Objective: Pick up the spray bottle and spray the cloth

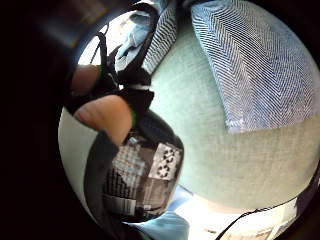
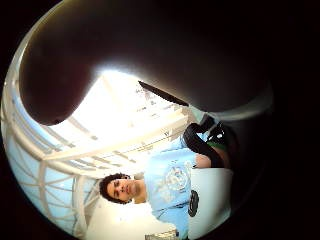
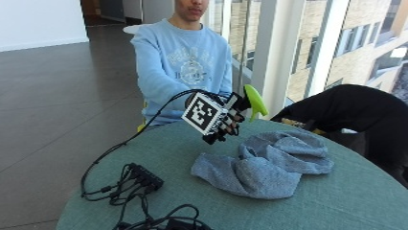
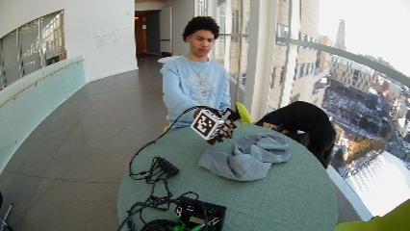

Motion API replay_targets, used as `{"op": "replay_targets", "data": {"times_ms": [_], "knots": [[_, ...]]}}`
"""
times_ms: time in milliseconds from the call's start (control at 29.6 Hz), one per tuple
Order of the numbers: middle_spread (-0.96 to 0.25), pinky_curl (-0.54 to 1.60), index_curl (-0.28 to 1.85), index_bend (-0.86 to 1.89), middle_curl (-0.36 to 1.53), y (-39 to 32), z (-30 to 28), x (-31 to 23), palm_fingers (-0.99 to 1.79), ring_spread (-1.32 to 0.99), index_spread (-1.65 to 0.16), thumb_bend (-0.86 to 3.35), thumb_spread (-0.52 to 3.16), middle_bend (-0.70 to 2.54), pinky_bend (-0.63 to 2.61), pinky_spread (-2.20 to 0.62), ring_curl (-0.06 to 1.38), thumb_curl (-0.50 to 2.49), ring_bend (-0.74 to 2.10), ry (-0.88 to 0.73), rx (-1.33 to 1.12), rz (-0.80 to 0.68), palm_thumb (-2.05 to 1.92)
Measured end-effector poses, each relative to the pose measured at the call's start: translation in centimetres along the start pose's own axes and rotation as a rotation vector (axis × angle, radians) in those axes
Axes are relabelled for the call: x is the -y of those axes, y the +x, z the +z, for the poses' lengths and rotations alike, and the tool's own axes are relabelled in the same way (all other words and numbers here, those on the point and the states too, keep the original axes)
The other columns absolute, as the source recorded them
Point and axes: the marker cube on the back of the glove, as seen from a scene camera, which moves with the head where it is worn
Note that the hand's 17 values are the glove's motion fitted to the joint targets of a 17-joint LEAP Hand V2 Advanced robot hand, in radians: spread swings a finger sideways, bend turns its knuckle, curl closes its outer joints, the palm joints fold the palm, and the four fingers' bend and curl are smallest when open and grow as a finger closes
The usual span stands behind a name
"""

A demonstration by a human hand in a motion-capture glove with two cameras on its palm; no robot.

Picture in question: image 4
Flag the white marker cube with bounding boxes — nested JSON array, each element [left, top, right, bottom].
[[189, 108, 226, 141]]

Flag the yellow-green chair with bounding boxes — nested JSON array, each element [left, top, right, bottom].
[[334, 198, 410, 231], [234, 101, 256, 130]]

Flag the grey cloth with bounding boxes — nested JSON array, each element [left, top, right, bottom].
[[197, 132, 293, 183]]

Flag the the person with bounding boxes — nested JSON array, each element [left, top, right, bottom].
[[159, 15, 234, 130]]

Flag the small black hub box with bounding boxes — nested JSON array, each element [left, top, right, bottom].
[[152, 156, 181, 178]]

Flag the black jacket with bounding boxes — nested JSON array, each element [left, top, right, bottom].
[[254, 100, 338, 169]]

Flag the white column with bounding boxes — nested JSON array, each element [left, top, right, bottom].
[[242, 0, 280, 121]]

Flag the black electronics box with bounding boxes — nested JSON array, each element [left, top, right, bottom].
[[175, 195, 228, 231]]

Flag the dark doorway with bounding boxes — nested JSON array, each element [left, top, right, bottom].
[[135, 9, 163, 60]]

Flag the grey window railing beam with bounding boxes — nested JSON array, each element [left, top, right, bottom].
[[274, 36, 410, 89]]

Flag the grey metal stand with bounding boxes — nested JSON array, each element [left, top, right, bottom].
[[0, 192, 16, 231]]

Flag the long black glove cable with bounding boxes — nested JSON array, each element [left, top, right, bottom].
[[128, 105, 208, 181]]

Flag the tangled black cables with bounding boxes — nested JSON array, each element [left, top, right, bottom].
[[117, 172, 200, 231]]

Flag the green cable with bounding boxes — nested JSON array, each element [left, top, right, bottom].
[[172, 207, 216, 231]]

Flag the wooden wall handrail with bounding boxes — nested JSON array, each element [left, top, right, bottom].
[[0, 58, 85, 109]]

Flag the interior wall window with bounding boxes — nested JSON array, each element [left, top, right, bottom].
[[0, 9, 68, 90]]

